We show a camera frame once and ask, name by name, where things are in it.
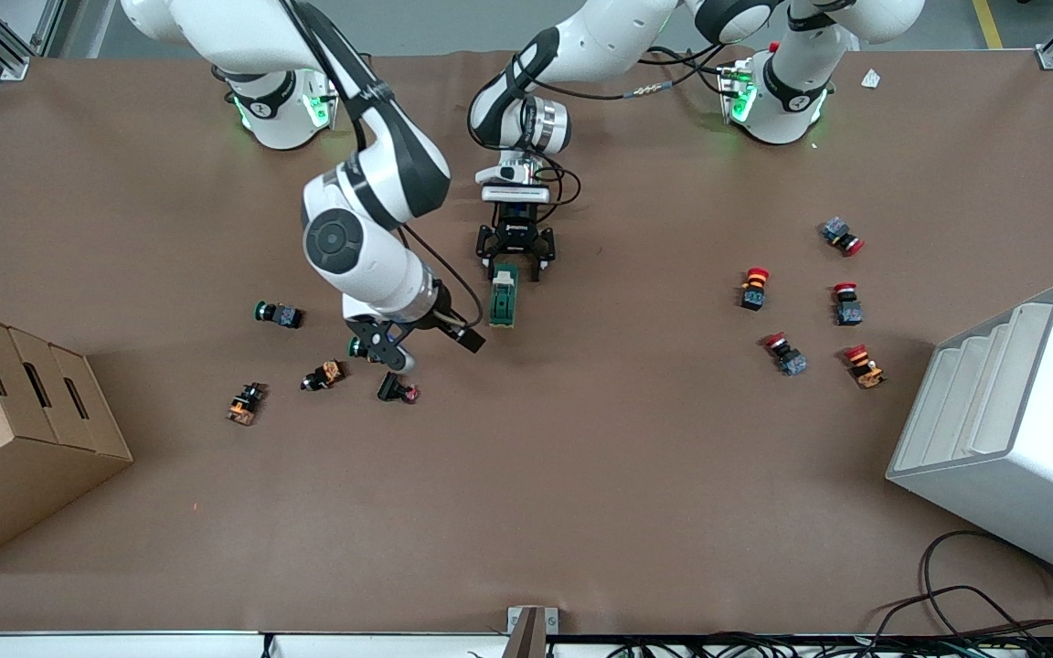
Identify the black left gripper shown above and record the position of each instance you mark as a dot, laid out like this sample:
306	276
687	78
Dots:
515	237

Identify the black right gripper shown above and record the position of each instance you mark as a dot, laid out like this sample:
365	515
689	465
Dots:
438	311

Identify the green load switch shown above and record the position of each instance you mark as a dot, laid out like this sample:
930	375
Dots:
504	300

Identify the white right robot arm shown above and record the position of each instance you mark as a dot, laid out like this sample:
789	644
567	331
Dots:
371	270

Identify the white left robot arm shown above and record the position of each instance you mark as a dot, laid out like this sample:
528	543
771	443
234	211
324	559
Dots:
600	37

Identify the green push button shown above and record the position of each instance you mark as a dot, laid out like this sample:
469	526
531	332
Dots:
281	315
355	347

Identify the brown paper table cover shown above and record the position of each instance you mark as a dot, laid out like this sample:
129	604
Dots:
581	475

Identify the red yellow emergency button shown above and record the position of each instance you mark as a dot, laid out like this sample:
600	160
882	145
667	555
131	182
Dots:
754	288

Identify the red push button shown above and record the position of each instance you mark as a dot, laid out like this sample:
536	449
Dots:
787	355
847	306
840	235

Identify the red orange emergency button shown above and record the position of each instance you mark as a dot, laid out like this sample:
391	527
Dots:
863	367

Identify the white paper scrap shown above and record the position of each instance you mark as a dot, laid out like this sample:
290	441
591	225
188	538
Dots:
871	79

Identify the brown cardboard box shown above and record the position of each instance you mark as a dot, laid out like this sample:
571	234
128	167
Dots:
5	457

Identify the white slotted rack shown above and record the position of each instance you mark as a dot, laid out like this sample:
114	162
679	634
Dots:
1029	457

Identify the black switch with red tip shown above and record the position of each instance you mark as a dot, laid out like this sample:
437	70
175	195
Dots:
394	387

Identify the black orange selector switch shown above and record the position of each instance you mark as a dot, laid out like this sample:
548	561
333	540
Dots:
245	404
325	375

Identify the grey metal bracket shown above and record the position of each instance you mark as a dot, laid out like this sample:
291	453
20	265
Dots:
532	631

